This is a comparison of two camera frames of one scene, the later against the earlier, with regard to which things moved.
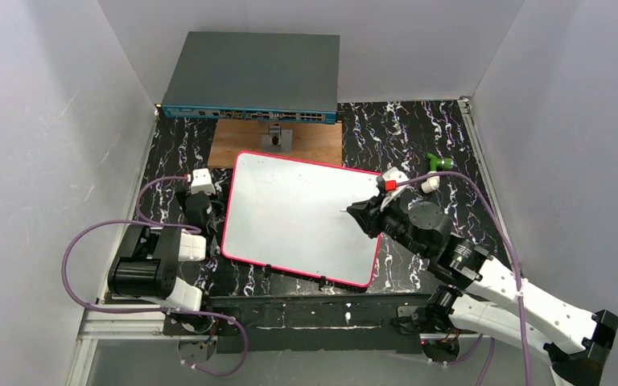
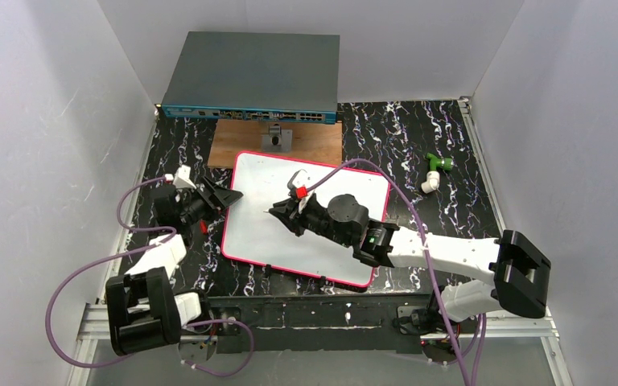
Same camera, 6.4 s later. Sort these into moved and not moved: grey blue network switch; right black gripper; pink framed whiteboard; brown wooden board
Moved: right black gripper
Not moved: pink framed whiteboard; grey blue network switch; brown wooden board
